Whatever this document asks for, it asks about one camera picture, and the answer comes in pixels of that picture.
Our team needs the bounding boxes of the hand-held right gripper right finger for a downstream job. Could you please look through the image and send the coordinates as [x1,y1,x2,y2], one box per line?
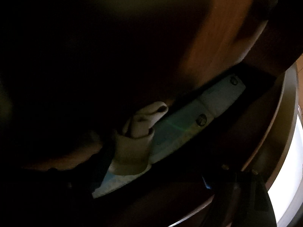
[201,164,276,227]

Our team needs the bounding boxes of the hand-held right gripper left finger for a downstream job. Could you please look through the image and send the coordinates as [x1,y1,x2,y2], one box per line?
[26,144,114,227]

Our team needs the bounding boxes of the beige underwear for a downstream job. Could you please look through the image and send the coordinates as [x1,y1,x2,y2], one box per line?
[113,101,169,176]

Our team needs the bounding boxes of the wooden desk drawer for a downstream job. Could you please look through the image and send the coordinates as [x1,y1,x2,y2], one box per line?
[21,61,299,227]

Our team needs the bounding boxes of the pale metal drawer rail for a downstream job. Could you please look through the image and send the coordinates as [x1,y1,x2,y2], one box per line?
[92,74,247,199]

